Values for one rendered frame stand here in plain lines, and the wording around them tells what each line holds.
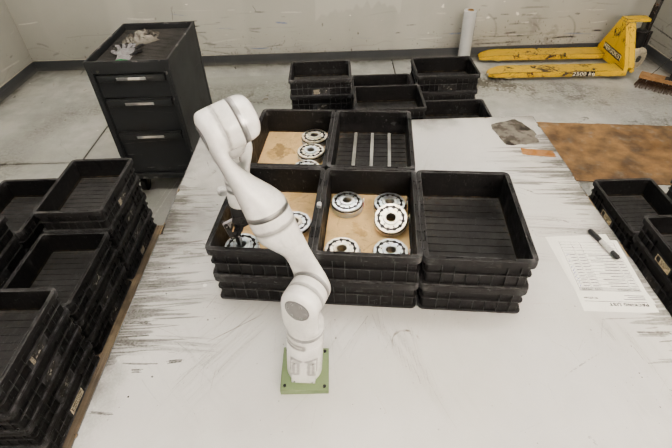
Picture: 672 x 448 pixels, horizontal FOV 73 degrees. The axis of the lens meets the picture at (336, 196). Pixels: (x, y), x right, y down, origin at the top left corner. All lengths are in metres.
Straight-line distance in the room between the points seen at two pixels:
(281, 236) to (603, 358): 0.94
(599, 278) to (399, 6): 3.43
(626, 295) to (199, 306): 1.29
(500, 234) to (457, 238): 0.14
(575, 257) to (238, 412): 1.14
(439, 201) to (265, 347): 0.73
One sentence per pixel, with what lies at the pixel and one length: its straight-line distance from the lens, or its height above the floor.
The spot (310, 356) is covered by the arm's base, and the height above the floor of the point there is 0.83.
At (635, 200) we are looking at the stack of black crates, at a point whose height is 0.27.
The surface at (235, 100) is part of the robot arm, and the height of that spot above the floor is 1.44.
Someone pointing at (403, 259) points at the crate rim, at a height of 0.92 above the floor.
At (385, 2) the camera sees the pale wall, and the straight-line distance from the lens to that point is 4.55.
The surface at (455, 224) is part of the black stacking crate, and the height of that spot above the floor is 0.83.
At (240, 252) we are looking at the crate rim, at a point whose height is 0.92.
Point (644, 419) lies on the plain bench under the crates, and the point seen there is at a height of 0.70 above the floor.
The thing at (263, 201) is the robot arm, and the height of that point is 1.26.
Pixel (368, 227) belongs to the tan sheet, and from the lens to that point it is 1.45.
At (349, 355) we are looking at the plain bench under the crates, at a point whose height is 0.70.
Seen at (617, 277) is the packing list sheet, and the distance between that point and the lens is 1.69.
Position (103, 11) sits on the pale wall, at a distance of 5.01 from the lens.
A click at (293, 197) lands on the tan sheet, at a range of 1.58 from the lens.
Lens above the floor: 1.83
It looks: 39 degrees down
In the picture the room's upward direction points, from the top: 2 degrees counter-clockwise
